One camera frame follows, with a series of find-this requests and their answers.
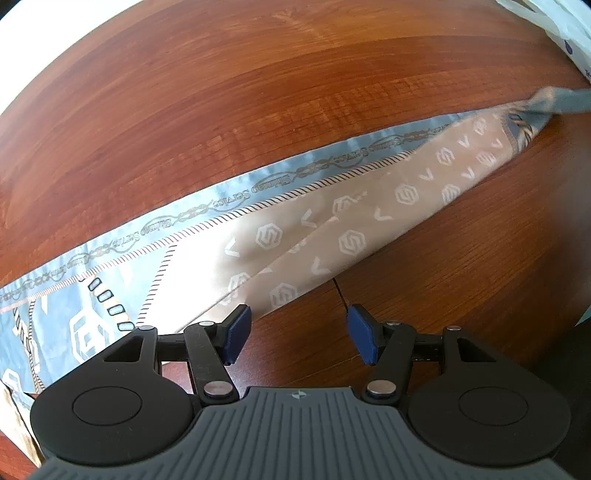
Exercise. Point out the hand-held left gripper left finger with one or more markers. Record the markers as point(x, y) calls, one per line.
point(238, 334)

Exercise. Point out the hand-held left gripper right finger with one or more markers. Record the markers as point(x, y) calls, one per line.
point(362, 334)

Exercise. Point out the grey and beige patterned scarf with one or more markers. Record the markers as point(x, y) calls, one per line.
point(323, 217)

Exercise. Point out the person's dark clothing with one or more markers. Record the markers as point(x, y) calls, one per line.
point(572, 392)

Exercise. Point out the white plastic bag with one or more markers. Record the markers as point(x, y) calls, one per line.
point(554, 23)

